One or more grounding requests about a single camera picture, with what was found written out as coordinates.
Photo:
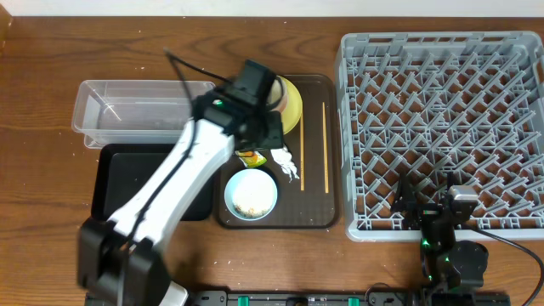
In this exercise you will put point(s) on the pink bowl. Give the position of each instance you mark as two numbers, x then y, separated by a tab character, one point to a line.
277	99

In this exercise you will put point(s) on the wooden chopstick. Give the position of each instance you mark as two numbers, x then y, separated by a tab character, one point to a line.
325	150
301	138

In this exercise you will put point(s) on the grey dishwasher rack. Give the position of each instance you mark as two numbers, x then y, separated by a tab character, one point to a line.
432	104

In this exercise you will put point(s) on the brown serving tray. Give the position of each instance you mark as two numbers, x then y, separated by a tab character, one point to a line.
296	209

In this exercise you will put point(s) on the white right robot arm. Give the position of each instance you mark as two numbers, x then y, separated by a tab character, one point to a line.
454	268

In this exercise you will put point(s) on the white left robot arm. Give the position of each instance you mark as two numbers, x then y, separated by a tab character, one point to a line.
120	260

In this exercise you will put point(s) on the light blue bowl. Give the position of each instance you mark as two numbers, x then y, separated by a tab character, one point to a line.
236	178

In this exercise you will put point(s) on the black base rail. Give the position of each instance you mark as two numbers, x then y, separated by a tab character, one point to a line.
218	298

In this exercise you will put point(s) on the clear plastic waste bin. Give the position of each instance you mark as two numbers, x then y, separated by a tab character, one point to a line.
130	112

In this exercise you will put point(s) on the yellow plate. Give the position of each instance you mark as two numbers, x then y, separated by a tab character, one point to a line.
293	109

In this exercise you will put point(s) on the pile of rice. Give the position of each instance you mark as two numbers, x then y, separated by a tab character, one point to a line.
252	197

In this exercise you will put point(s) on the black waste tray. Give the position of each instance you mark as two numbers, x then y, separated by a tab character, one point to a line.
122	171

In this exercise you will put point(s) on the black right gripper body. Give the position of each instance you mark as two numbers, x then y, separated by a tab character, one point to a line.
422	216

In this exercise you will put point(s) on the yellow snack wrapper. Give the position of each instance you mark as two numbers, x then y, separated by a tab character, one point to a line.
251	159

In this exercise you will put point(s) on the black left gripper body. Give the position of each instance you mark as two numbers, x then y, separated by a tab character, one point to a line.
270	135

